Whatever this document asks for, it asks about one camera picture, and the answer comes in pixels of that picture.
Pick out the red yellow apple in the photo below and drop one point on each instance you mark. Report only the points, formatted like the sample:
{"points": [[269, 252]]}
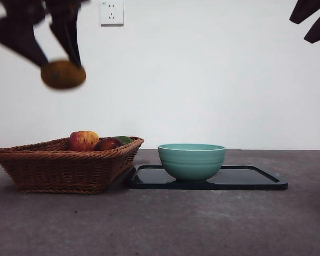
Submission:
{"points": [[82, 140]]}

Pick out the green avocado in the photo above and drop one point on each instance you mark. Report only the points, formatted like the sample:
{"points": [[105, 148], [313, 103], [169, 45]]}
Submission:
{"points": [[125, 139]]}

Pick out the white wall socket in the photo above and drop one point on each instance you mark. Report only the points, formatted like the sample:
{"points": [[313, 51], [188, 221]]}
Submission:
{"points": [[112, 13]]}

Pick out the teal ribbed bowl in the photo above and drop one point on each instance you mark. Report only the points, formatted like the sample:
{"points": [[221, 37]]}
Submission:
{"points": [[192, 165]]}

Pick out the brownish yellow round fruit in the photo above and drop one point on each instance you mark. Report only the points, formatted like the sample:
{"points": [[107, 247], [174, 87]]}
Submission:
{"points": [[64, 76]]}

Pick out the dark red apple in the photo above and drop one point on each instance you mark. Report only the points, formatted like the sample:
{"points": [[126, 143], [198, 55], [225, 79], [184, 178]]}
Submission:
{"points": [[106, 145]]}

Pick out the brown wicker basket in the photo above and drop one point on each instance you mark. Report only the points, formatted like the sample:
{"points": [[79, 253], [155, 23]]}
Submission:
{"points": [[56, 170]]}

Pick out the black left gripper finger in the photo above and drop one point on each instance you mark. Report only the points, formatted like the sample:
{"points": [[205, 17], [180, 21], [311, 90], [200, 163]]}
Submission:
{"points": [[69, 34], [18, 37]]}

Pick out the dark teal rectangular tray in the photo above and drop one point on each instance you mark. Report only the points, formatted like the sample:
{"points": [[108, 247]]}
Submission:
{"points": [[242, 184]]}

